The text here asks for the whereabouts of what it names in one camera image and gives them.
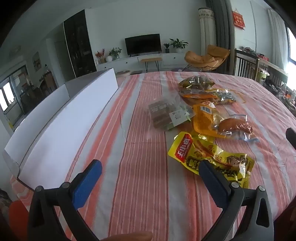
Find framed wall picture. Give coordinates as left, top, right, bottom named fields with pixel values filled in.
left=32, top=51, right=42, bottom=71

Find red wall hanging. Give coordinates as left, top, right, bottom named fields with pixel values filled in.
left=232, top=10, right=246, bottom=29

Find white sheer curtain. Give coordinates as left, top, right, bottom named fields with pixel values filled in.
left=267, top=8, right=288, bottom=70

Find black phone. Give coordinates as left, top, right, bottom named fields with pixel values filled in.
left=286, top=127, right=296, bottom=151

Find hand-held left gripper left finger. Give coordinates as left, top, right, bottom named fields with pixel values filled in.
left=27, top=159, right=103, bottom=241

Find black television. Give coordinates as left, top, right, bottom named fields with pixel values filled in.
left=125, top=34, right=162, bottom=56

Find green plant in white vase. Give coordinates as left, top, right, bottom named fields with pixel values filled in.
left=106, top=47, right=122, bottom=62

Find yellow-bordered clear snack packet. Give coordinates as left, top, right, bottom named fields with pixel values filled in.
left=180, top=88, right=245, bottom=105

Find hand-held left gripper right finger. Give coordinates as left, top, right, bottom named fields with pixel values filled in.
left=198, top=160, right=275, bottom=241

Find clear packet of brown meat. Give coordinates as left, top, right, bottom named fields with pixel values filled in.
left=214, top=115, right=260, bottom=142

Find orange stool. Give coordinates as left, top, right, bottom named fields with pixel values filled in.
left=8, top=200, right=31, bottom=241

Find red flowers in vase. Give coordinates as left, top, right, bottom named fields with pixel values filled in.
left=95, top=49, right=106, bottom=64

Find bright window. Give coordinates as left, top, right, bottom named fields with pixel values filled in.
left=286, top=27, right=296, bottom=70

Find long white cardboard box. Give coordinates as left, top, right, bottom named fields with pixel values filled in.
left=2, top=68, right=119, bottom=189

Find green yellow snack packet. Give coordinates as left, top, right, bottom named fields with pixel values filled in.
left=179, top=75, right=215, bottom=90

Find dark wooden chair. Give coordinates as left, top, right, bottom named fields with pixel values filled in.
left=234, top=49, right=259, bottom=80

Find large green potted plant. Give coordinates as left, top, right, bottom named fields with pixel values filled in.
left=169, top=38, right=188, bottom=54

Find white television cabinet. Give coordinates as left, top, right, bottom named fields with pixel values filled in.
left=96, top=53, right=192, bottom=73

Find pink white striped tablecloth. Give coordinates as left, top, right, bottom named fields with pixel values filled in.
left=9, top=71, right=296, bottom=241

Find wooden bench with metal legs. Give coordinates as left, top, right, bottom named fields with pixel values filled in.
left=141, top=57, right=162, bottom=72

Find grey curtain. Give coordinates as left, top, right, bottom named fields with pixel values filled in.
left=206, top=0, right=234, bottom=50

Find white standing air conditioner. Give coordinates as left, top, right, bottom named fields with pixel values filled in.
left=198, top=7, right=216, bottom=61

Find orange snack packet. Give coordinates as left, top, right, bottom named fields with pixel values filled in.
left=193, top=102, right=223, bottom=139

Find orange lounge chair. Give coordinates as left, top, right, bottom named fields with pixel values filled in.
left=184, top=45, right=230, bottom=73

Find black display cabinet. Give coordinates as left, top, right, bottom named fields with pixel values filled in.
left=63, top=10, right=97, bottom=78

